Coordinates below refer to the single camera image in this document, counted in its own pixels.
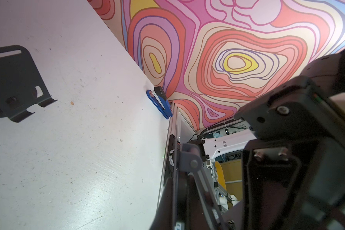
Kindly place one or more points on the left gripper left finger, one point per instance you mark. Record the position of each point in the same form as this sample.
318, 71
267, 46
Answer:
163, 217

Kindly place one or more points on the dark grey phone stand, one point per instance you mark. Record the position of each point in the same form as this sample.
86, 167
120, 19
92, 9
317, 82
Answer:
21, 85

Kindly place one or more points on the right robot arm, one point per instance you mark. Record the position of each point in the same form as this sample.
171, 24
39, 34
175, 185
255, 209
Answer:
324, 71

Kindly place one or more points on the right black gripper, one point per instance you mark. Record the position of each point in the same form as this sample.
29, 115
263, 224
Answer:
293, 172

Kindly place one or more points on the blue stapler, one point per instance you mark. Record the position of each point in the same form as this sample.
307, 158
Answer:
159, 99

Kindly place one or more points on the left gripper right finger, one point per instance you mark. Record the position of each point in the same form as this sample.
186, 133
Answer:
203, 212

